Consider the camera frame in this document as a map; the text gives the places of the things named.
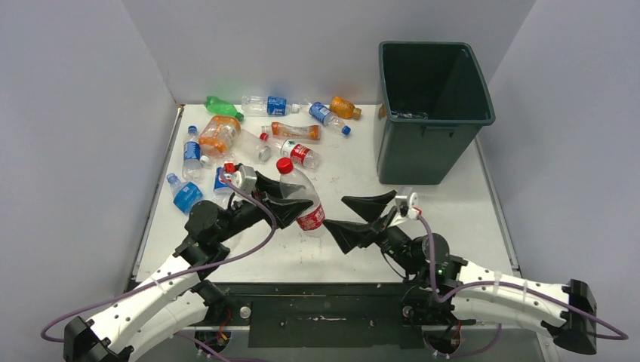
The small clear water bottle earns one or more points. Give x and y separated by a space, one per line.
410 115

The slim blue label bottle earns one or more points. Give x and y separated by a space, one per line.
192 169

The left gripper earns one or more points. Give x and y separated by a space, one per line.
286 210

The large Pepsi bottle blue cap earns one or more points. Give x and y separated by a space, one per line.
221 192

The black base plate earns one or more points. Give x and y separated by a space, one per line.
295 315

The orange juice bottle far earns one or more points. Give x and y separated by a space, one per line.
344 108

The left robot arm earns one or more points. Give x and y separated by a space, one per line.
178 294

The dark green plastic bin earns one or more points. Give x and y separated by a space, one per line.
443 79

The flattened orange label bottle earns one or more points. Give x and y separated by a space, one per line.
286 131

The Nongfu bottle red white label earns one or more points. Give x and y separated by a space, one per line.
297 152

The blue label bottle left edge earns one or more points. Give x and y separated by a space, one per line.
185 194

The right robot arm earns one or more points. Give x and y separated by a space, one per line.
447 289

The Nongfu bottle red cap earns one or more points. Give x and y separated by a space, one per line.
294 184

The clear bottle blue label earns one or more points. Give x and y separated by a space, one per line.
268 106

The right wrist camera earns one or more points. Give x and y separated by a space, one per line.
406 203

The green plastic bottle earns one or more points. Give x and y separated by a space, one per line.
217 106

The large orange label bottle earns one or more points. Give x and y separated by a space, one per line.
219 136

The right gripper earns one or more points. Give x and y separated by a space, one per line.
348 234

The clear bottle silver cap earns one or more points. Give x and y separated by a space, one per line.
252 147

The blue label bottle blue cap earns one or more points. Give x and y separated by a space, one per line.
330 120

